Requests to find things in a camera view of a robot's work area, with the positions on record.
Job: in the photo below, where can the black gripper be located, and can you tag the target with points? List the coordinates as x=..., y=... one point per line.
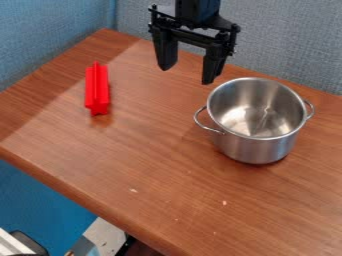
x=196, y=24

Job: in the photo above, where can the red star-shaped block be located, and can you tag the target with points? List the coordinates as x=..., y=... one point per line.
x=96, y=99

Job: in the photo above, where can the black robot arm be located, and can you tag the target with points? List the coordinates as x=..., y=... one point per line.
x=192, y=22

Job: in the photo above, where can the stainless steel pot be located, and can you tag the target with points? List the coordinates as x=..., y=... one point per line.
x=254, y=116

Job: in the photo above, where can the white grey box under table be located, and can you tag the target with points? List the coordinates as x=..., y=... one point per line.
x=101, y=240

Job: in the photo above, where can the black white device corner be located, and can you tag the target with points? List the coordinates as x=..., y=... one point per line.
x=17, y=244

